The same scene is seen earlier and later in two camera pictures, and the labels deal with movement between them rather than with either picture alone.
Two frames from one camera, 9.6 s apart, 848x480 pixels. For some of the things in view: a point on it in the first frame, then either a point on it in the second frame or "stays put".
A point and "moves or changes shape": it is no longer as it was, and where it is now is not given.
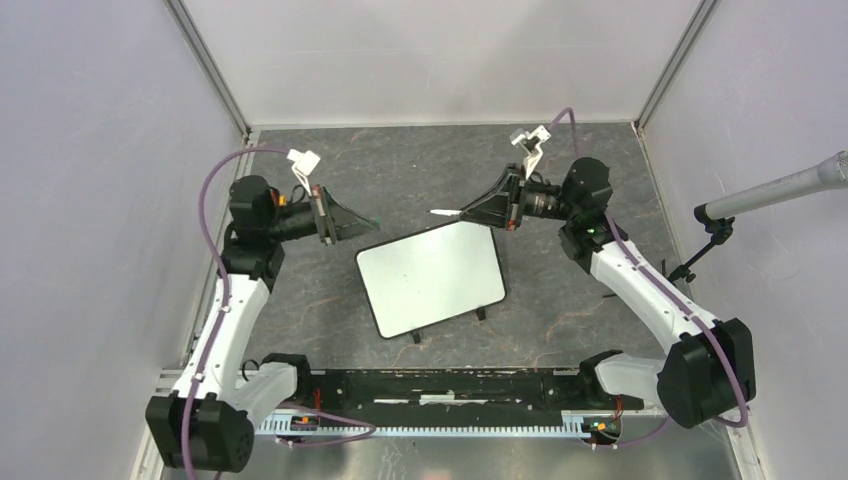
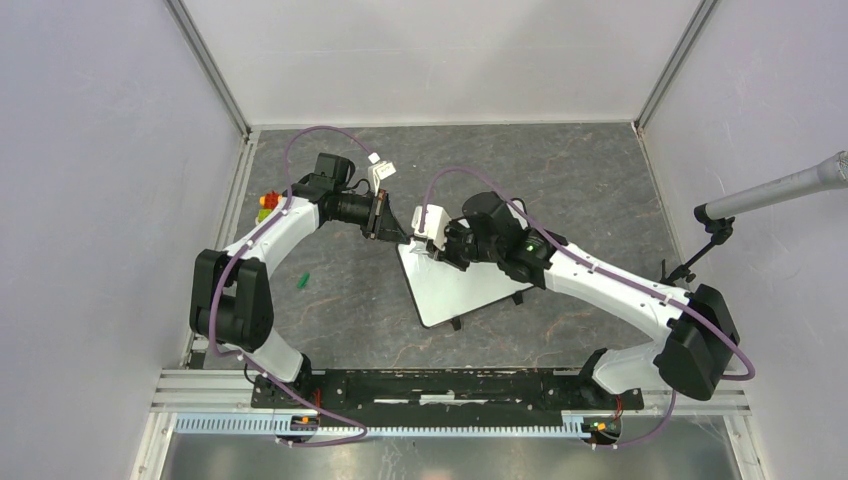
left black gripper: (346, 224) -> (381, 223)
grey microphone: (831, 171) stays put
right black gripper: (503, 204) -> (446, 255)
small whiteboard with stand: (429, 276) moves or changes shape
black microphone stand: (720, 231) stays put
